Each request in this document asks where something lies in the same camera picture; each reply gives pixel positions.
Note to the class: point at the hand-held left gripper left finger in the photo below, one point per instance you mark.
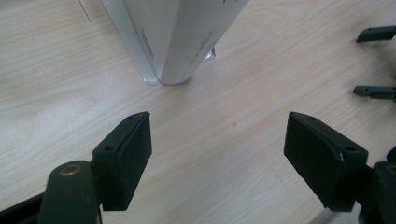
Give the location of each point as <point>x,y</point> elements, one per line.
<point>127,161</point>

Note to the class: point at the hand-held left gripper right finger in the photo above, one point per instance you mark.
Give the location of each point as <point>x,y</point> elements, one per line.
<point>320,158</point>

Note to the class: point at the white expandable bookend rack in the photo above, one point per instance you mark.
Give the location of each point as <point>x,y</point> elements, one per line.
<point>124,31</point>

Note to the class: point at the white book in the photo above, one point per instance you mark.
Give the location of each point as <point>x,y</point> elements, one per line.
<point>183,34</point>

